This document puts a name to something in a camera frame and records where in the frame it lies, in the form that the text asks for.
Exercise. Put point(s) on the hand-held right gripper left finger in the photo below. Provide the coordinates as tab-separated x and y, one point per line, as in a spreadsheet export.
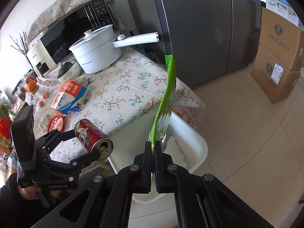
149	153

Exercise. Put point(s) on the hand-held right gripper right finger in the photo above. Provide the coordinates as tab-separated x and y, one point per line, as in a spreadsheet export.
157	154

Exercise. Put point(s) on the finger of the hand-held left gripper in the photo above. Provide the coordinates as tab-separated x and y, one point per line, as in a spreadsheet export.
80	161
59	136

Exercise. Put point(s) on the red drink can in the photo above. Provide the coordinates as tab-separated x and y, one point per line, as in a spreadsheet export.
87	133

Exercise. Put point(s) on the white plastic bin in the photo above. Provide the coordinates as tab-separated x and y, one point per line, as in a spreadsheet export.
190	135

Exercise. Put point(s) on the green snack wrapper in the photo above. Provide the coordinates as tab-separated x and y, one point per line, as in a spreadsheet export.
169	87

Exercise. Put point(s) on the person's left forearm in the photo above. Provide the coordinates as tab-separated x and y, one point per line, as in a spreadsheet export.
10	201

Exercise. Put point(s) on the person's left hand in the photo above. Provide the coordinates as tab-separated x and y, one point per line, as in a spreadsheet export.
28	193

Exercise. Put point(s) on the red lid instant cup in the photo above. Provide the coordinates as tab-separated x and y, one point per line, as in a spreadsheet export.
55	123

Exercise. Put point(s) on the red orange packets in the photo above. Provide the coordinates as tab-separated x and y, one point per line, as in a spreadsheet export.
4	133

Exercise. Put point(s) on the crumpled clear plastic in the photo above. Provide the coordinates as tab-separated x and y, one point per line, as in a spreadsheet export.
44	121

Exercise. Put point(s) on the white paper tissue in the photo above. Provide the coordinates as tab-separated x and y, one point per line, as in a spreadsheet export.
178	150

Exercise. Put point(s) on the small tangerine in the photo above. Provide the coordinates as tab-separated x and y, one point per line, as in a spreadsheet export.
41	103
45	95

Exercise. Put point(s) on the large orange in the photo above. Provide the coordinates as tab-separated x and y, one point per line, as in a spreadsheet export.
32	86

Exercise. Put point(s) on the red fruit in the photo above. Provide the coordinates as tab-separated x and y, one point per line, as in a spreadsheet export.
29	78

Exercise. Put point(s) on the pink floral cloth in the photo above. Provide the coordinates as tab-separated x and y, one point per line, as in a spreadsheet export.
187	104

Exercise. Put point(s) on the white shallow bowl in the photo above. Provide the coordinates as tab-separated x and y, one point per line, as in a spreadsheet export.
77	74

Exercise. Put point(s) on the white flower print bowl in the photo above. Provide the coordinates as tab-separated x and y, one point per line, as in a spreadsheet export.
71	72

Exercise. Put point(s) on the dark green pumpkin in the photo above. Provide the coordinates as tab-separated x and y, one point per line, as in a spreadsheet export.
64	68

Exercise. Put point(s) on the floral tablecloth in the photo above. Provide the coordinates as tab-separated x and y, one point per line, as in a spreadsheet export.
123	85

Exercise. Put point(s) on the dry decorative branches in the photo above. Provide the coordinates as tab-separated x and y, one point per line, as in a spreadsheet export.
21	46

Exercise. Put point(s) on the white electric pot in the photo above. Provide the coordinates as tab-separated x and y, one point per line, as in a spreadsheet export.
99	52

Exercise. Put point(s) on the black microwave oven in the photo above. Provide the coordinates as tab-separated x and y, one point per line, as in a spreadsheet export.
66	33

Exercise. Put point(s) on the cardboard box with white label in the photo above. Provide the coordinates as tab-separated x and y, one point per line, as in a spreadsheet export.
268	80

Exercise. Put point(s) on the grey refrigerator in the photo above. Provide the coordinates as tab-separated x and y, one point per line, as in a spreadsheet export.
201	28

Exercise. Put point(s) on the floral appliance cover cloth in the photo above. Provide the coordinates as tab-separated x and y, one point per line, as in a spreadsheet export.
71	0

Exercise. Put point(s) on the wall poster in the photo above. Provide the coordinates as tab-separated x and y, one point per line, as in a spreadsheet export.
282	4

